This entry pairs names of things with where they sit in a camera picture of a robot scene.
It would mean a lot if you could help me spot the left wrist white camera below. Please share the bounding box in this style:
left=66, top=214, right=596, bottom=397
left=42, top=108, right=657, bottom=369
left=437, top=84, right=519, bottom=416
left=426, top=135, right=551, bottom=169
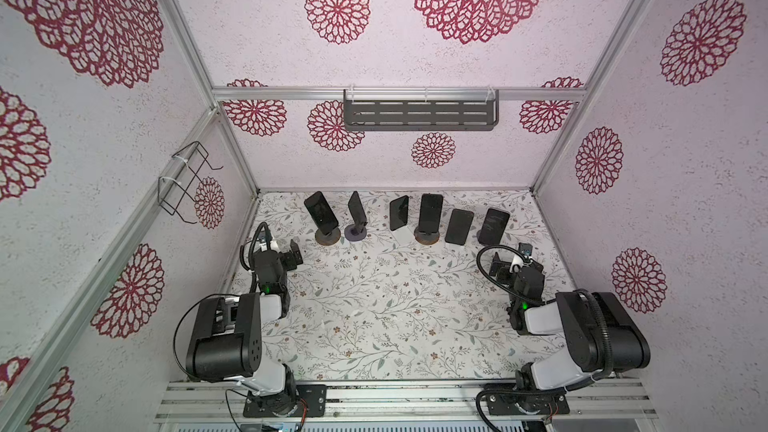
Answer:
left=258, top=240, right=279, bottom=251

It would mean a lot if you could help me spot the wooden round phone stand left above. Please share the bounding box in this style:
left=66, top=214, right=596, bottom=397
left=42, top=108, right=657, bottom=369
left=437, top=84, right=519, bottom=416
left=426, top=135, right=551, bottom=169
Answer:
left=314, top=227, right=341, bottom=246

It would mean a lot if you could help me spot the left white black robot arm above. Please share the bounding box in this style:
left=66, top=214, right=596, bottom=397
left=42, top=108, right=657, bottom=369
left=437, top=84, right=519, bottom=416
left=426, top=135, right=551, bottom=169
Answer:
left=179, top=240, right=303, bottom=416

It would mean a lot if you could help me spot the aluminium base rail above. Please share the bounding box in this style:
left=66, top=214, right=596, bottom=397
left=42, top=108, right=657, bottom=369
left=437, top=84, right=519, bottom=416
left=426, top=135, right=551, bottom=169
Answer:
left=153, top=378, right=658, bottom=425

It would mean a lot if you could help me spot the grey metal wall shelf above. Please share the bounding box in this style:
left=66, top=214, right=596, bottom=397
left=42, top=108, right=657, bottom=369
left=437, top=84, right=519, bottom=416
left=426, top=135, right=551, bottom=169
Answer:
left=342, top=90, right=499, bottom=132

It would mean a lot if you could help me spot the black wire wall basket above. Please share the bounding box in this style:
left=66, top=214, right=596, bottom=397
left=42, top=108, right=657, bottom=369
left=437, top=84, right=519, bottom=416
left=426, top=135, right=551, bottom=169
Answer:
left=156, top=141, right=223, bottom=225

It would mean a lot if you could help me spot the black phone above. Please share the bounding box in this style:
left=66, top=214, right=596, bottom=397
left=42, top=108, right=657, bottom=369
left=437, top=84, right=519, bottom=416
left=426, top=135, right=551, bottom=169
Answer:
left=445, top=209, right=474, bottom=246
left=416, top=193, right=444, bottom=234
left=389, top=195, right=409, bottom=231
left=348, top=191, right=368, bottom=229
left=304, top=191, right=339, bottom=235
left=477, top=208, right=510, bottom=246

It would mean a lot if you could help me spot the white phone stand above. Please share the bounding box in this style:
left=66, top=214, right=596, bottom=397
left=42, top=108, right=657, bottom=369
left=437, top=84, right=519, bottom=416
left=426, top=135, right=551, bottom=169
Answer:
left=392, top=225, right=416, bottom=247

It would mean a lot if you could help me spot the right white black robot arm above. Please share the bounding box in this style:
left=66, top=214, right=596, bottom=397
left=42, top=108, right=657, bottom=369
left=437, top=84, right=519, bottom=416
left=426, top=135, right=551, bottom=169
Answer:
left=476, top=245, right=651, bottom=415

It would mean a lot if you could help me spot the wooden round stand grey plate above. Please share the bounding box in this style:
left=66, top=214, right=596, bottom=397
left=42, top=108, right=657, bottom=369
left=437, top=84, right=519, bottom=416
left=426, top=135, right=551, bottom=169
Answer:
left=414, top=230, right=440, bottom=246

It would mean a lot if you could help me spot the purple round phone stand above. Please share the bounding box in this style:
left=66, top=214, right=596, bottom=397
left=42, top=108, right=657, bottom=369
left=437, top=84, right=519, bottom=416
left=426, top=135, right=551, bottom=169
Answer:
left=344, top=224, right=367, bottom=242

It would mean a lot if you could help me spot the wrist white camera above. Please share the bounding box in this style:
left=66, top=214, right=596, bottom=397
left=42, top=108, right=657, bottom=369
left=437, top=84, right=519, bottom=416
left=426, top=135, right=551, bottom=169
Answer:
left=258, top=240, right=279, bottom=251
left=510, top=256, right=526, bottom=272

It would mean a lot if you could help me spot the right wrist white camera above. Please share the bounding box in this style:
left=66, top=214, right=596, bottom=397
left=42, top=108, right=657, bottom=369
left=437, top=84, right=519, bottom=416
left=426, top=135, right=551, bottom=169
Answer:
left=510, top=256, right=526, bottom=272

